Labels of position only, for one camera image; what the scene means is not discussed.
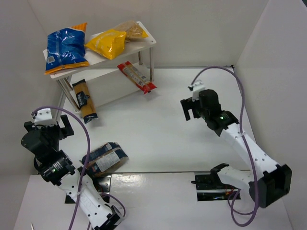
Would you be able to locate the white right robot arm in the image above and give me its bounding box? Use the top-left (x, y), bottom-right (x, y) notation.
top-left (180, 89), bottom-right (292, 208)

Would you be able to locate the dark blue pasta bag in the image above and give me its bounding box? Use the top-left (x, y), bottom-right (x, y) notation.
top-left (86, 142), bottom-right (129, 178)

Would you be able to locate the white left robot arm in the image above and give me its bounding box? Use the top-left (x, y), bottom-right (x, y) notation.
top-left (21, 115), bottom-right (124, 230)

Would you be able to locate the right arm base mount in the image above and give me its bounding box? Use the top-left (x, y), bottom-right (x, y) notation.
top-left (191, 173), bottom-right (238, 201)

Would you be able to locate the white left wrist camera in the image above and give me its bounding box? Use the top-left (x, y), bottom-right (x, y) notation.
top-left (34, 108), bottom-right (57, 127)

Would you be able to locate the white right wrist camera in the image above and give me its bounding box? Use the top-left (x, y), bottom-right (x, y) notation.
top-left (188, 80), bottom-right (206, 101)

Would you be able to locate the clear bag of pasta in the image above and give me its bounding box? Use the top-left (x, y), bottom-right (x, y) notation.
top-left (113, 20), bottom-right (148, 43)

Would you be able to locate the blue orange snack bag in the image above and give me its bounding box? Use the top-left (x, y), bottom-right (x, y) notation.
top-left (45, 23), bottom-right (90, 74)

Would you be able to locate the yellow snack bag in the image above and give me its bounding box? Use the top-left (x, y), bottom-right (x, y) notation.
top-left (85, 29), bottom-right (127, 60)

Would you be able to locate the blue label spaghetti pack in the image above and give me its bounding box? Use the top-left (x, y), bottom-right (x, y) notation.
top-left (72, 79), bottom-right (98, 124)

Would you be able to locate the white two-tier metal shelf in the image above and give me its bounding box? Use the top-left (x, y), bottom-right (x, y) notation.
top-left (49, 21), bottom-right (156, 114)

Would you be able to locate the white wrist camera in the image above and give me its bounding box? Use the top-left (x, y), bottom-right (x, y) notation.
top-left (34, 108), bottom-right (57, 127)
top-left (188, 80), bottom-right (206, 101)

